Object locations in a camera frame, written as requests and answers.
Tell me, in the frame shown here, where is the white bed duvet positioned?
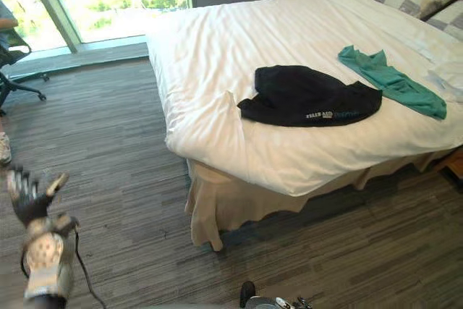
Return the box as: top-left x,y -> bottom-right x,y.
144,0 -> 463,197

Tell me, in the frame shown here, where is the wooden bedside table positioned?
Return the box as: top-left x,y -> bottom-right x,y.
433,148 -> 463,182

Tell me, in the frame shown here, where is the grey window frame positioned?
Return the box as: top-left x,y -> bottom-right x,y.
20,0 -> 82,54

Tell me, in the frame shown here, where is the beige bed skirt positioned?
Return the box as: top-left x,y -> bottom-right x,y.
184,148 -> 453,253

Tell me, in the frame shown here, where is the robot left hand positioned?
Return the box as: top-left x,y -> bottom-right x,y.
4,165 -> 70,229

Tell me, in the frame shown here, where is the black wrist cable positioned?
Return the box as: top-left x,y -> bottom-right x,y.
72,217 -> 108,309

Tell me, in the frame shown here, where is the person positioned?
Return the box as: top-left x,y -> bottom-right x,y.
0,0 -> 20,166

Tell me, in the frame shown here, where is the black t-shirt with print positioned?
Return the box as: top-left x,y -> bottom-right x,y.
237,64 -> 383,128

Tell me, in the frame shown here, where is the white folded cloth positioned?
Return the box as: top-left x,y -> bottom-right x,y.
426,61 -> 463,104

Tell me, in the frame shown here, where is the green t-shirt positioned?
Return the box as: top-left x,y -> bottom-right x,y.
337,44 -> 448,121

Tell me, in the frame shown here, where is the small grey checkered pillow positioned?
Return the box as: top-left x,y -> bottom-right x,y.
425,0 -> 463,42

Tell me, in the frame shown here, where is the black office chair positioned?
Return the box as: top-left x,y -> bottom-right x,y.
0,28 -> 50,117

